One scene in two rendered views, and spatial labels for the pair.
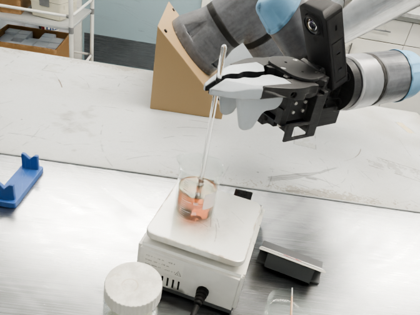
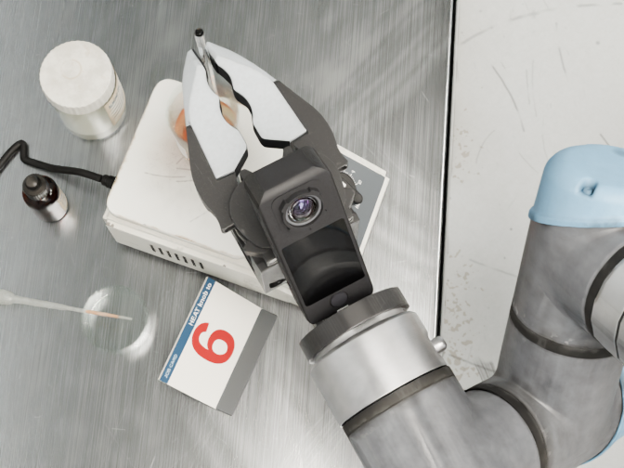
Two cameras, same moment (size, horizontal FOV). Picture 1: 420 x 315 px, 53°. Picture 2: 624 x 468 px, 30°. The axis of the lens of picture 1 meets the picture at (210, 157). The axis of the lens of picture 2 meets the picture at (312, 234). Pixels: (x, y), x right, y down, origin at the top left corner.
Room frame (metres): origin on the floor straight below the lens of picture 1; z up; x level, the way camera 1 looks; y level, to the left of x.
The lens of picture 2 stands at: (0.54, -0.28, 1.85)
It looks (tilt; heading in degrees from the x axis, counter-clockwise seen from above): 75 degrees down; 100
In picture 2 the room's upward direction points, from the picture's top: 1 degrees counter-clockwise
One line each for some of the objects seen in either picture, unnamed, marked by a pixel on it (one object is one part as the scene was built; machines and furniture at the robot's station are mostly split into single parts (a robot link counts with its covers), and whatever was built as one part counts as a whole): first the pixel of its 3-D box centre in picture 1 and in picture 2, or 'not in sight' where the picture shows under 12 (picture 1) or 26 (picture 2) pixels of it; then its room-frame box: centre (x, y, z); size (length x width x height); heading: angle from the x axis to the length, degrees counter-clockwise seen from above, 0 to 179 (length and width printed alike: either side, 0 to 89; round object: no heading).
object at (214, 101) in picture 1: (209, 130); (214, 94); (0.42, 0.01, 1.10); 0.01 x 0.01 x 0.20
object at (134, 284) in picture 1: (131, 307); (84, 92); (0.29, 0.05, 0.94); 0.06 x 0.06 x 0.08
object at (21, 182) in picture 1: (19, 177); not in sight; (0.50, 0.28, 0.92); 0.10 x 0.03 x 0.04; 1
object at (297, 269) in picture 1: (292, 255); (219, 346); (0.44, -0.14, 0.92); 0.09 x 0.06 x 0.04; 75
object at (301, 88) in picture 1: (286, 85); (233, 179); (0.46, -0.07, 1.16); 0.09 x 0.05 x 0.02; 129
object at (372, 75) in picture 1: (347, 80); (380, 360); (0.56, -0.17, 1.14); 0.08 x 0.05 x 0.08; 38
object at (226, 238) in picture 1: (207, 219); (202, 167); (0.41, -0.01, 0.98); 0.12 x 0.12 x 0.01; 79
